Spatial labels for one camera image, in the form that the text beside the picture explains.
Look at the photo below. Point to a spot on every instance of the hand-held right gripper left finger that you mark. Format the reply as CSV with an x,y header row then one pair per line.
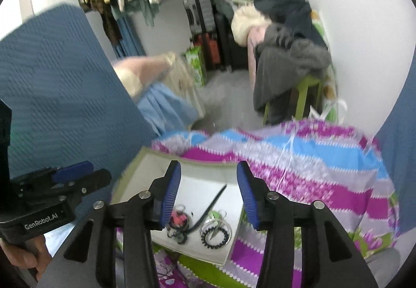
x,y
170,193

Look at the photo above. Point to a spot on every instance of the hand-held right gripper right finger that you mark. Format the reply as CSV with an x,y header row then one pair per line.
x,y
248,197

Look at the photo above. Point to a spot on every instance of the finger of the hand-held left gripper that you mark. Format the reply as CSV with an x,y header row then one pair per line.
x,y
94,180
71,171

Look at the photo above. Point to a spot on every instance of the grey-green cardboard box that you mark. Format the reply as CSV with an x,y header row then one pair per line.
x,y
191,184

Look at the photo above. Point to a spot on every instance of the red pendant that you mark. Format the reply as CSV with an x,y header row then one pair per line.
x,y
178,219

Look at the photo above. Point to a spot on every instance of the black hair stick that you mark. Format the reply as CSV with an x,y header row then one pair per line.
x,y
209,208

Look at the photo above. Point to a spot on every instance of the person's left hand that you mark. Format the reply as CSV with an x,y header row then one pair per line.
x,y
22,255

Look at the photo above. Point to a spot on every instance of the pale blue cloth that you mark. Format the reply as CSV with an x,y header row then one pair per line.
x,y
58,236

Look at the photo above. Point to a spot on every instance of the striped floral printed blanket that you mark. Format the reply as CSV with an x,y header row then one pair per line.
x,y
308,184

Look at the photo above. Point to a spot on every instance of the light blue pleated cloth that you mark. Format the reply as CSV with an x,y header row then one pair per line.
x,y
165,109

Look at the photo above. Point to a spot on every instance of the person's left blue quilted leg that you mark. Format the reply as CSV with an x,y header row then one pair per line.
x,y
65,80

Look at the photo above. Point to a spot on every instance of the person's blue quilted leg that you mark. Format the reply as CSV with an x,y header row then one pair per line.
x,y
399,145
65,80

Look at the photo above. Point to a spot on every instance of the beige patterned cloth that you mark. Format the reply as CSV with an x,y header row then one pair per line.
x,y
183,80

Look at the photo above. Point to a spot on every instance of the white plastic bag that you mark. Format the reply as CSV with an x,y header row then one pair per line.
x,y
328,109

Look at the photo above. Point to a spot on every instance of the pink pillow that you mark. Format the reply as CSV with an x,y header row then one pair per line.
x,y
143,67

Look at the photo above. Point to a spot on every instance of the green plastic stool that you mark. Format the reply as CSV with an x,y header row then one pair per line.
x,y
308,81

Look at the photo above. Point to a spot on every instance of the grey garment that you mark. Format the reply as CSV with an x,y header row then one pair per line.
x,y
279,70

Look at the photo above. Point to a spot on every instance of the green printed gift bag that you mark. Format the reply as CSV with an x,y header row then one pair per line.
x,y
196,63

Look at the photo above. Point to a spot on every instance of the floral printed board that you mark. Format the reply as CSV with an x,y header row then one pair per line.
x,y
330,80

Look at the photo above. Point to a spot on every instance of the blue striped hanging garment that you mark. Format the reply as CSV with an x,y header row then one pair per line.
x,y
128,37

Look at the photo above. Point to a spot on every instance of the red suitcase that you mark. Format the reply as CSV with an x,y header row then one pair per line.
x,y
208,47

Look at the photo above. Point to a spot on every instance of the person's grey clothing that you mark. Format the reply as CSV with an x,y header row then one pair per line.
x,y
383,265

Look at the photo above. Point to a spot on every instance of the black suitcase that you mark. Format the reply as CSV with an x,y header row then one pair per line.
x,y
227,41

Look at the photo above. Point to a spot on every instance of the person's right blue quilted leg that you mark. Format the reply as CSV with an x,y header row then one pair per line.
x,y
399,145

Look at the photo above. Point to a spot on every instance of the cream fleece garment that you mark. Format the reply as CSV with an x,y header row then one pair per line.
x,y
243,23

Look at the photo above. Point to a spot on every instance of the teal hanging garment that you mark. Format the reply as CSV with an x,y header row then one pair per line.
x,y
148,11

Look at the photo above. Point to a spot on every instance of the grey striped suitcase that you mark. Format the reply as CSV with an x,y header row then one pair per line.
x,y
198,13

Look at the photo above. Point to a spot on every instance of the dark blue garment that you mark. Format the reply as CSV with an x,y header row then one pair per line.
x,y
286,8

